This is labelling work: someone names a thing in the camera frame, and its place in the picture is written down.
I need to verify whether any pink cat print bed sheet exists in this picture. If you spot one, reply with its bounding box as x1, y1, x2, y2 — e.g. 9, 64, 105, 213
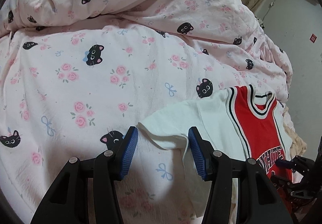
0, 25, 277, 224

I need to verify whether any red and white jersey shirt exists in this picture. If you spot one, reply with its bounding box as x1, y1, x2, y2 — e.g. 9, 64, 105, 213
138, 84, 293, 224

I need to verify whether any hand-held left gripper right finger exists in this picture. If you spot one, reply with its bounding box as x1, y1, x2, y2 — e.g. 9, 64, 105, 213
188, 126, 293, 224

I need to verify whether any beige garment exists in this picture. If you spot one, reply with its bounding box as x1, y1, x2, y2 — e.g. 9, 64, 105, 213
282, 106, 308, 161

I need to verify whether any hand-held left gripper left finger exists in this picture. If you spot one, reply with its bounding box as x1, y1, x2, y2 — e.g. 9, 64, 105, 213
30, 126, 139, 224

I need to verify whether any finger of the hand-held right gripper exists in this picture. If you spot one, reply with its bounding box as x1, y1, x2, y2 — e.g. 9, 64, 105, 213
275, 156, 315, 172
273, 176, 293, 190

